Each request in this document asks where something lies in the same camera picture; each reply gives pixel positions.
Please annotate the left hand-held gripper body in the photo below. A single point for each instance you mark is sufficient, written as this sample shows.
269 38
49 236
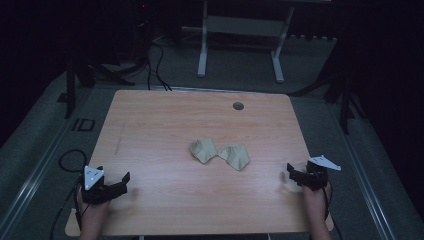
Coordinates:
93 186

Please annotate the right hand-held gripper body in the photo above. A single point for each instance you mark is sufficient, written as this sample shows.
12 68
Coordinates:
318 173

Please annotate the person's left hand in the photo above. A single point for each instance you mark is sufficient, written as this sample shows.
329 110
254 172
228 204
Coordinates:
93 213

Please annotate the person's right hand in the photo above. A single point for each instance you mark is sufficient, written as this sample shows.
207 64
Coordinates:
315 200

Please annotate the black metal stand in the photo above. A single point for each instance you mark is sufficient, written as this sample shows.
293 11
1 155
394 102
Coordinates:
70 96
345 106

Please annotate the dark equipment with red light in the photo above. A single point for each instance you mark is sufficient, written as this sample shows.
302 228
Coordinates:
143 30

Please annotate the grey metal floor rail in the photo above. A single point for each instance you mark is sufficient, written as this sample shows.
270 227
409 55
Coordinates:
363 180
31 180

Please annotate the white metal desk frame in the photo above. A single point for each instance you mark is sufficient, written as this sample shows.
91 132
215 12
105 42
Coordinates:
243 26

